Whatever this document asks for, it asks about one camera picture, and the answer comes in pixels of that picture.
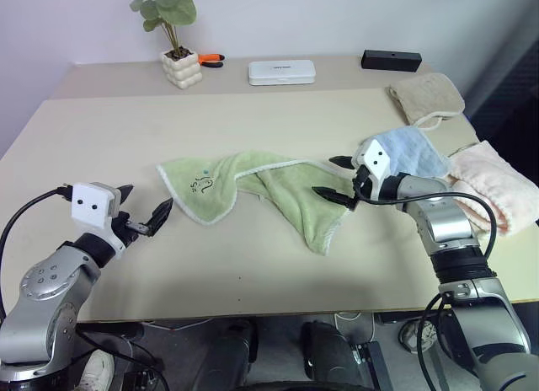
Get white floor cable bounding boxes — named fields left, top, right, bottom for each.
left=334, top=311, right=376, bottom=342

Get dark rounded shape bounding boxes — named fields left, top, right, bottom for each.
left=192, top=320, right=260, bottom=391
left=300, top=320, right=360, bottom=391

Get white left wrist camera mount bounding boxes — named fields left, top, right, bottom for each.
left=70, top=181, right=128, bottom=252

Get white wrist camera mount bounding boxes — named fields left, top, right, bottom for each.
left=355, top=138, right=402, bottom=195
left=70, top=181, right=128, bottom=252

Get dark ribbed panel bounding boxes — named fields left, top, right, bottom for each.
left=462, top=39, right=539, bottom=158

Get black metal bracket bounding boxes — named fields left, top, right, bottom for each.
left=356, top=340, right=393, bottom=391

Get white bubble plant pot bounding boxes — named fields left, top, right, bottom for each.
left=159, top=47, right=204, bottom=91

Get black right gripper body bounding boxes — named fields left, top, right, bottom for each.
left=346, top=164, right=381, bottom=211

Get white shoe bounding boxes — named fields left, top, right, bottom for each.
left=77, top=350, right=116, bottom=391

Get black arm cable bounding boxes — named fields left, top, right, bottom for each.
left=0, top=183, right=73, bottom=320
left=352, top=178, right=498, bottom=391

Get folded beige towel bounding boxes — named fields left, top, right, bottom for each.
left=387, top=72, right=467, bottom=130

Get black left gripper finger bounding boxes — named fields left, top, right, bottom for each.
left=144, top=197, right=175, bottom=238
left=116, top=183, right=136, bottom=211

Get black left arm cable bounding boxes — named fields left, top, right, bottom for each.
left=0, top=183, right=73, bottom=320

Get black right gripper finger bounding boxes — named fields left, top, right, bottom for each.
left=312, top=186, right=353, bottom=207
left=328, top=155, right=359, bottom=171

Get round white floor object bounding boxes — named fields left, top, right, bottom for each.
left=398, top=318, right=440, bottom=353

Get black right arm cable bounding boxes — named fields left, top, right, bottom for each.
left=352, top=178, right=498, bottom=391

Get green leafy plant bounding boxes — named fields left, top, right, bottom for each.
left=128, top=0, right=198, bottom=58

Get folded pink towel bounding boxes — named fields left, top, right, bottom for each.
left=445, top=139, right=539, bottom=239

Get green embroidered towel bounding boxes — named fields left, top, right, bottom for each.
left=156, top=151, right=360, bottom=257

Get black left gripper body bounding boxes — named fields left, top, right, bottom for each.
left=109, top=211, right=149, bottom=251

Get folded blue towel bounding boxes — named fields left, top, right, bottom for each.
left=369, top=126, right=452, bottom=180

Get black rectangular box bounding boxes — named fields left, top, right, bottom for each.
left=360, top=49, right=424, bottom=72

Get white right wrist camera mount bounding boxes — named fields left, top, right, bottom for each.
left=355, top=138, right=402, bottom=195

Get white flat case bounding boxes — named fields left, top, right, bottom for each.
left=247, top=59, right=318, bottom=88

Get orange-handled pliers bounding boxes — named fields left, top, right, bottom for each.
left=196, top=52, right=227, bottom=69

